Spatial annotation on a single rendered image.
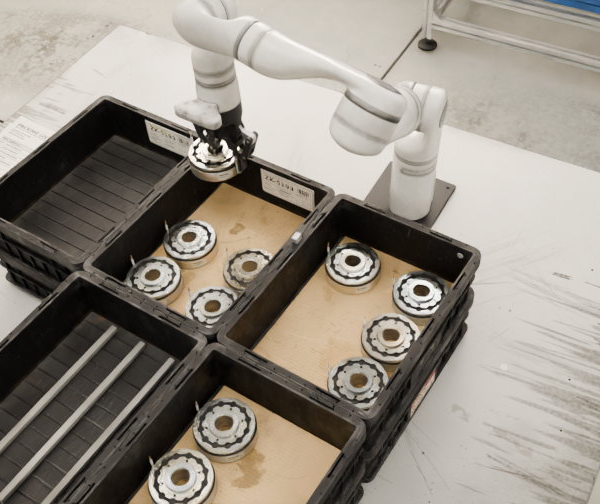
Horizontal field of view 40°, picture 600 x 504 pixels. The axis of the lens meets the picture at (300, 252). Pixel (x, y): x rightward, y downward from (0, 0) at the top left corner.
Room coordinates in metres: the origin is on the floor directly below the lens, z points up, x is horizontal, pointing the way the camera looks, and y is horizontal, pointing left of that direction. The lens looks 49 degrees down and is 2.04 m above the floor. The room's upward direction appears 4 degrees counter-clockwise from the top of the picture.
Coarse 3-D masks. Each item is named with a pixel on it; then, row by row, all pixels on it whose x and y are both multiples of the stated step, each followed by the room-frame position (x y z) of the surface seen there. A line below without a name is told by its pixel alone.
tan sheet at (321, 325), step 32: (384, 256) 1.03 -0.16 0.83; (320, 288) 0.97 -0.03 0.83; (384, 288) 0.96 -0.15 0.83; (288, 320) 0.90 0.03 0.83; (320, 320) 0.89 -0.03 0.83; (352, 320) 0.89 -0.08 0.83; (256, 352) 0.84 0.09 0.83; (288, 352) 0.83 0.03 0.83; (320, 352) 0.82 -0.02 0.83; (352, 352) 0.82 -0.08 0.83; (320, 384) 0.76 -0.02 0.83
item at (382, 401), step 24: (384, 216) 1.05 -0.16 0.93; (456, 240) 0.97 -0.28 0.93; (264, 288) 0.90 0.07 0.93; (456, 288) 0.87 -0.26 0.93; (240, 312) 0.85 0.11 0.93; (432, 336) 0.78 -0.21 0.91; (264, 360) 0.75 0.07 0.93; (408, 360) 0.73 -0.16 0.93; (312, 384) 0.70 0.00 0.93; (360, 408) 0.65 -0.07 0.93; (384, 408) 0.66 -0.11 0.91
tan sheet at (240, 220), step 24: (216, 192) 1.24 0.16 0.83; (240, 192) 1.24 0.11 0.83; (192, 216) 1.18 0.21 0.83; (216, 216) 1.17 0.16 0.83; (240, 216) 1.17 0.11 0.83; (264, 216) 1.16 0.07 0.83; (288, 216) 1.16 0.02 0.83; (240, 240) 1.10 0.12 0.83; (264, 240) 1.10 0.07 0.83; (216, 264) 1.05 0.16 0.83; (192, 288) 0.99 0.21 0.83
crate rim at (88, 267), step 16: (256, 160) 1.22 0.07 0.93; (176, 176) 1.19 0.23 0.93; (288, 176) 1.17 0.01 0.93; (304, 176) 1.17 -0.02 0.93; (160, 192) 1.15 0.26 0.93; (144, 208) 1.11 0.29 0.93; (320, 208) 1.08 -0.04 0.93; (128, 224) 1.07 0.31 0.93; (304, 224) 1.04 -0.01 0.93; (112, 240) 1.04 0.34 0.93; (288, 240) 1.00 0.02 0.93; (96, 256) 1.00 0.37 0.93; (96, 272) 0.96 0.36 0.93; (128, 288) 0.92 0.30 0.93; (160, 304) 0.88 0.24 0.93; (240, 304) 0.87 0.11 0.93; (192, 320) 0.84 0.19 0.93; (224, 320) 0.83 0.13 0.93; (208, 336) 0.81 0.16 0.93
